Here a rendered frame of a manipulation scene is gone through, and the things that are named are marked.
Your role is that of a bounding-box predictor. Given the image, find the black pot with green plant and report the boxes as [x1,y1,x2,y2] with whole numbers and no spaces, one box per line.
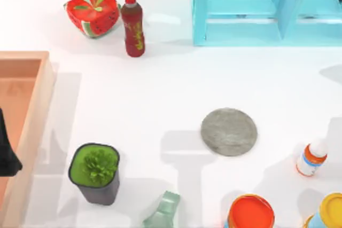
[68,143,121,206]

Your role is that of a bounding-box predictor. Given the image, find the light blue rack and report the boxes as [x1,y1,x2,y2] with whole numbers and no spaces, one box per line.
[192,0,342,48]

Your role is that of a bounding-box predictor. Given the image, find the yellow-lidded blue can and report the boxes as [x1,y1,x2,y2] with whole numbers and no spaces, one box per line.
[302,192,342,228]

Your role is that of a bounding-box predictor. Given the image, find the salmon-coloured shallow box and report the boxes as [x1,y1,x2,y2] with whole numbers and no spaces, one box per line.
[0,51,57,228]

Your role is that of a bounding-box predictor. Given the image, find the pale green bottle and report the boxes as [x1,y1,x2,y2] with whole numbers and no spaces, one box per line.
[142,190,181,228]

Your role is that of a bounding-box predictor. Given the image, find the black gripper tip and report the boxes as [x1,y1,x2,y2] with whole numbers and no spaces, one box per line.
[0,108,23,178]

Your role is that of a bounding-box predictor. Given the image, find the dark red bottle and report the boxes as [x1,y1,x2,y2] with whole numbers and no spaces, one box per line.
[120,0,146,58]

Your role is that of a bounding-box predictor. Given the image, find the orange-lidded can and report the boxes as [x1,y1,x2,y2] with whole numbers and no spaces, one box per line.
[223,193,275,228]

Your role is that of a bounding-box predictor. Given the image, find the red watermelon plant pot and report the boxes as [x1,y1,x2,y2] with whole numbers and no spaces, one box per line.
[63,0,122,39]

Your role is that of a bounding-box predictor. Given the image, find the white and orange bottle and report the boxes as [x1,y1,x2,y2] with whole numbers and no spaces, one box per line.
[296,139,329,177]

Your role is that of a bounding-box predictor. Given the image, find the grey round coaster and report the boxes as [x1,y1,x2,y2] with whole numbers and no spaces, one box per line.
[200,107,259,158]

